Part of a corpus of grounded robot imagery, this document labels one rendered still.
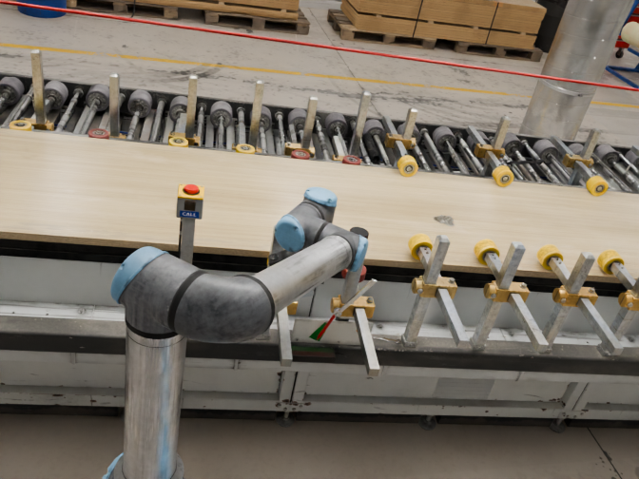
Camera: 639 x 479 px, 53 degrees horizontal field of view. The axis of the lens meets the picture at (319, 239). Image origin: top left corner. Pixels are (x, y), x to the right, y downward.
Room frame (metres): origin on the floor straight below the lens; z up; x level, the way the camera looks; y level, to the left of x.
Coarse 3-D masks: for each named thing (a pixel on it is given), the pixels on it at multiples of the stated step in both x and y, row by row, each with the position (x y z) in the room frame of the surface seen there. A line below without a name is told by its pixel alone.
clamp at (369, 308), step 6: (336, 300) 1.59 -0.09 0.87; (360, 300) 1.61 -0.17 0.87; (330, 306) 1.60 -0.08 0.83; (336, 306) 1.57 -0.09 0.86; (354, 306) 1.58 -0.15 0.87; (360, 306) 1.59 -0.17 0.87; (366, 306) 1.59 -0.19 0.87; (372, 306) 1.60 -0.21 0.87; (342, 312) 1.58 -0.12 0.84; (348, 312) 1.58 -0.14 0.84; (366, 312) 1.59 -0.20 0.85; (372, 312) 1.60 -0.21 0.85
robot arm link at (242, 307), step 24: (336, 240) 1.25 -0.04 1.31; (360, 240) 1.30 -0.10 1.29; (288, 264) 1.03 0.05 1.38; (312, 264) 1.08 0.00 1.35; (336, 264) 1.17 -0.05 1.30; (360, 264) 1.31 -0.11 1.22; (192, 288) 0.81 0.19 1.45; (216, 288) 0.82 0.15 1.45; (240, 288) 0.84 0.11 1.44; (264, 288) 0.88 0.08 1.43; (288, 288) 0.96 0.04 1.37; (312, 288) 1.06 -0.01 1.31; (192, 312) 0.78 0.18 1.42; (216, 312) 0.79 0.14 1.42; (240, 312) 0.81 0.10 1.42; (264, 312) 0.84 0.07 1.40; (192, 336) 0.78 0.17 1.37; (216, 336) 0.78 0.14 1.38; (240, 336) 0.80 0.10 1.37
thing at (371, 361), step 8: (360, 296) 1.65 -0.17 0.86; (360, 312) 1.57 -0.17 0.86; (360, 320) 1.53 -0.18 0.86; (360, 328) 1.49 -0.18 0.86; (368, 328) 1.50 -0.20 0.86; (360, 336) 1.47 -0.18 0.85; (368, 336) 1.46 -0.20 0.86; (360, 344) 1.45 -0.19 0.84; (368, 344) 1.43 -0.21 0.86; (368, 352) 1.39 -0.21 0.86; (368, 360) 1.36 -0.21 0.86; (376, 360) 1.37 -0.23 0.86; (368, 368) 1.34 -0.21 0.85; (376, 368) 1.33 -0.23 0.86
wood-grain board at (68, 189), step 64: (0, 128) 2.18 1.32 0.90; (0, 192) 1.75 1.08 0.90; (64, 192) 1.83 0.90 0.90; (128, 192) 1.92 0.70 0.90; (256, 192) 2.10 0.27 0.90; (384, 192) 2.32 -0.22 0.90; (448, 192) 2.44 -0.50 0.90; (512, 192) 2.56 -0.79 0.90; (576, 192) 2.71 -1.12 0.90; (256, 256) 1.73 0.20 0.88; (384, 256) 1.85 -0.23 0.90; (448, 256) 1.94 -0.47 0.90; (576, 256) 2.13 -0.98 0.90
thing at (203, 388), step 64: (0, 256) 1.55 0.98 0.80; (64, 256) 1.59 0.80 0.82; (128, 256) 1.64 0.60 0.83; (384, 320) 1.85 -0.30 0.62; (512, 320) 1.96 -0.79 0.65; (576, 320) 2.02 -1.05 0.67; (0, 384) 1.57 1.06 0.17; (64, 384) 1.62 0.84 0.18; (192, 384) 1.73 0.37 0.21; (256, 384) 1.78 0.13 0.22; (320, 384) 1.84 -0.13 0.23; (384, 384) 1.90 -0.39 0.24; (448, 384) 1.96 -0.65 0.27; (512, 384) 2.03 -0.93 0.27; (576, 384) 2.06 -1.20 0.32
